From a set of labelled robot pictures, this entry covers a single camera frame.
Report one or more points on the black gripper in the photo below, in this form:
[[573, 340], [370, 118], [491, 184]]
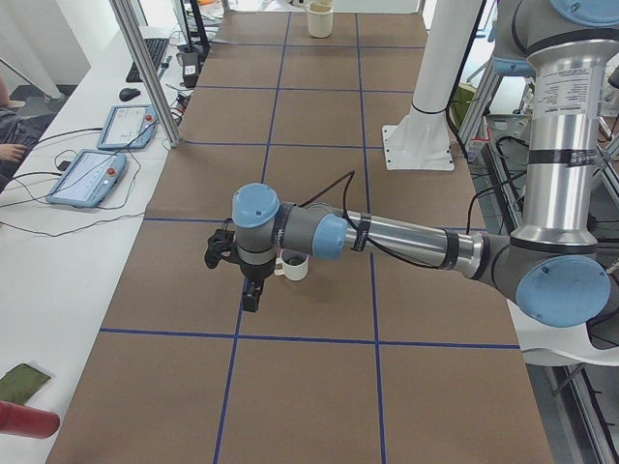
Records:
[[254, 273]]

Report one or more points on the white ribbed mug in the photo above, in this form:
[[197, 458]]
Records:
[[294, 265]]

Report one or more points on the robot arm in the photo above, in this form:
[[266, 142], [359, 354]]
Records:
[[547, 266]]

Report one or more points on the blue teach pendant near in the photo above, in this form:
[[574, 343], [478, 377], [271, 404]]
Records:
[[88, 179]]

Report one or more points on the blue teach pendant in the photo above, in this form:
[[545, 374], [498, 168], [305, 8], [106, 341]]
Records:
[[128, 127], [88, 179]]

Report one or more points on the blue teach pendant far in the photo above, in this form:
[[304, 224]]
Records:
[[128, 127]]

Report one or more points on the black computer mouse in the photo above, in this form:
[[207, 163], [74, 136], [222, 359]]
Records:
[[128, 94]]

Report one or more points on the green cloth pouch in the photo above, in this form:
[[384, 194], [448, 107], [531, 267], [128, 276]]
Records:
[[20, 383]]

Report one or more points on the black power adapter box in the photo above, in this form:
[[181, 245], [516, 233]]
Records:
[[191, 61]]

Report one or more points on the red cylinder bottle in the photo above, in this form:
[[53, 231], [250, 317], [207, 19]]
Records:
[[24, 421]]

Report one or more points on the person's hand at desk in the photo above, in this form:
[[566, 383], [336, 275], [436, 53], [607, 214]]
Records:
[[12, 152]]

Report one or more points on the white chair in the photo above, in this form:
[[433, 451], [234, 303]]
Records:
[[548, 346]]

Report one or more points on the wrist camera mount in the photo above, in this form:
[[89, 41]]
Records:
[[221, 246]]

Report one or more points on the white camera pillar with base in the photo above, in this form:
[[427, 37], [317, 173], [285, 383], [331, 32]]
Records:
[[421, 141]]

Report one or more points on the aluminium frame post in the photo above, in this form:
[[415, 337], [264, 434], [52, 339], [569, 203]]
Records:
[[130, 29]]

